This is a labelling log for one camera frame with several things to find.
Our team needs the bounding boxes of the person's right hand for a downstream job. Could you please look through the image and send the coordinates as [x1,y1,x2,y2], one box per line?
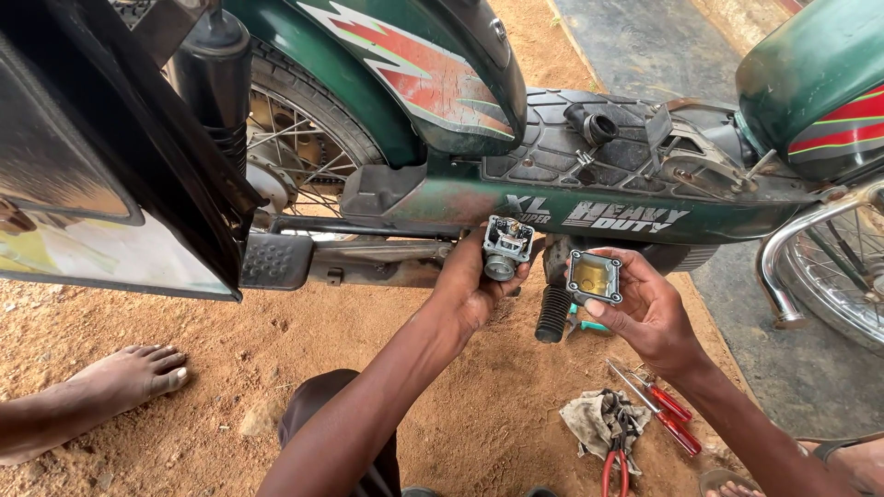
[566,247,709,379]

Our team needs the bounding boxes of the person's left hand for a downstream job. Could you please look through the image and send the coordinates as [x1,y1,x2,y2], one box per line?
[423,224,533,346]

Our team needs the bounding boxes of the grey metal carburetor body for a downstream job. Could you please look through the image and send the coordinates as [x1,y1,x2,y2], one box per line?
[481,214,535,283]

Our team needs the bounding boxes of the carburetor float bowl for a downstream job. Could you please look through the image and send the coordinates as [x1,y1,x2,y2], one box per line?
[565,249,624,306]

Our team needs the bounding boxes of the black ribbed rubber footpeg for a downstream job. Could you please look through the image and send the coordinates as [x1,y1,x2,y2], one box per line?
[534,284,576,344]

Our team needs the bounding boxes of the green moped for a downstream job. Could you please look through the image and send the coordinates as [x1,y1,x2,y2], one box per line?
[110,0,884,360]

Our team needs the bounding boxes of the dirty grey rag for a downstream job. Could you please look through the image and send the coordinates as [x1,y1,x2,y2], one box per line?
[559,388,653,476]

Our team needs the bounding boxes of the chrome leg guard bar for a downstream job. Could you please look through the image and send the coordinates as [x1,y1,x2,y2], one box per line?
[756,183,884,331]

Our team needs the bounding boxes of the foot in brown sandal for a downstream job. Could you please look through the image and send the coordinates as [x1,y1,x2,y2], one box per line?
[794,431,884,497]
[698,468,764,497]

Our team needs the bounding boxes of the black studded footrest plate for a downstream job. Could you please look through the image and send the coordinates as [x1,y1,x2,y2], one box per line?
[239,232,316,291]

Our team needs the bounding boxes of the person's dark trousers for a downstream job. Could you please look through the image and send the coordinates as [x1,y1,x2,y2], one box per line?
[278,369,401,497]

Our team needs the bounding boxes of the spoked moped front wheel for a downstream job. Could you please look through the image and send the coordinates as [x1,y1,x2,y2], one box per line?
[787,203,884,356]

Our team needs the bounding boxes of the spoked moped wheel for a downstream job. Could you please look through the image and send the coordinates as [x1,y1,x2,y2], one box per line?
[245,41,388,243]
[787,203,884,356]

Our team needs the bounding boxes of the spoked moped rear wheel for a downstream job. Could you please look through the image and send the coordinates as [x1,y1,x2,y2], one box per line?
[245,41,388,243]

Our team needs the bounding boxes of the black shock absorber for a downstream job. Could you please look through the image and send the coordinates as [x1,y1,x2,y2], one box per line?
[166,7,253,180]

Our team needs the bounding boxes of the black glossy vehicle panel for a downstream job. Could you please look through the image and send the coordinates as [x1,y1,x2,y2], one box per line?
[0,0,267,302]

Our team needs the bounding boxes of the teal handled pliers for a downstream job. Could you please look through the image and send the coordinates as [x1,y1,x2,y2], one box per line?
[565,302,612,341]

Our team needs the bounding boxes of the short red handled screwdriver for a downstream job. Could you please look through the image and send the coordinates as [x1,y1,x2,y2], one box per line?
[632,373,693,423]

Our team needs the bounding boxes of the long red handled screwdriver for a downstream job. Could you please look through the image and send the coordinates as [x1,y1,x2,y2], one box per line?
[606,360,703,457]

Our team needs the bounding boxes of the red handled pliers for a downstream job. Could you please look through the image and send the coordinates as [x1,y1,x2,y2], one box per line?
[599,393,640,497]

